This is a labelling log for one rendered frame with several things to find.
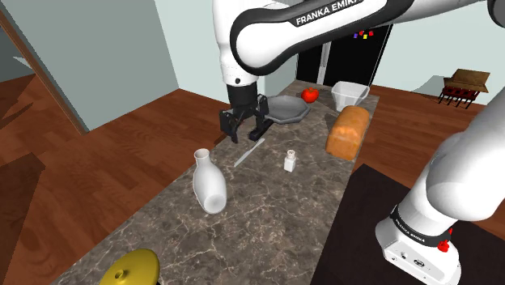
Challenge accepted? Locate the red tomato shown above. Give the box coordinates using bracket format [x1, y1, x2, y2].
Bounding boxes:
[301, 87, 320, 104]

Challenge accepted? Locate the brown table with red chairs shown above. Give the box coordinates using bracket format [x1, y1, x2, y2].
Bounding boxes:
[438, 68, 491, 110]

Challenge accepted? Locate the silver knife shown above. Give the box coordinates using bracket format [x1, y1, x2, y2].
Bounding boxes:
[233, 138, 266, 168]

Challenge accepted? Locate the white square bowl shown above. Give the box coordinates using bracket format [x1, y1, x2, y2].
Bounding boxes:
[330, 81, 371, 113]

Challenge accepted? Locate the black fridge with magnets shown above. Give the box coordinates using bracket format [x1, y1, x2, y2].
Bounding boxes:
[295, 23, 394, 88]

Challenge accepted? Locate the white ceramic vase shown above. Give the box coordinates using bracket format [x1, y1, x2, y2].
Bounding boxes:
[192, 148, 228, 215]

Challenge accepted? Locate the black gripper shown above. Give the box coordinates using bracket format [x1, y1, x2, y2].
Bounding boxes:
[219, 83, 274, 144]

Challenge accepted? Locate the grey octagonal bowl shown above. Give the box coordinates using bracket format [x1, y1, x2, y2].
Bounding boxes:
[264, 95, 312, 125]

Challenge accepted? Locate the dark robot stand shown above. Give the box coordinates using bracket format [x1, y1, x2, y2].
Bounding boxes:
[309, 163, 505, 285]

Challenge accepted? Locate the brown bread loaf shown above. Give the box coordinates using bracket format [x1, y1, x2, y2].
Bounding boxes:
[325, 104, 371, 162]

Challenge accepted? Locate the yellow pot lid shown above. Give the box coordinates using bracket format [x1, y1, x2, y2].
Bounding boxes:
[98, 248, 161, 285]

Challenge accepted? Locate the small white salt shaker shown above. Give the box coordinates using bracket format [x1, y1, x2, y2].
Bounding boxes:
[283, 149, 298, 173]

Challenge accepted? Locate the brown wooden door frame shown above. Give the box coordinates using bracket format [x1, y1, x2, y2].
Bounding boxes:
[0, 9, 90, 136]

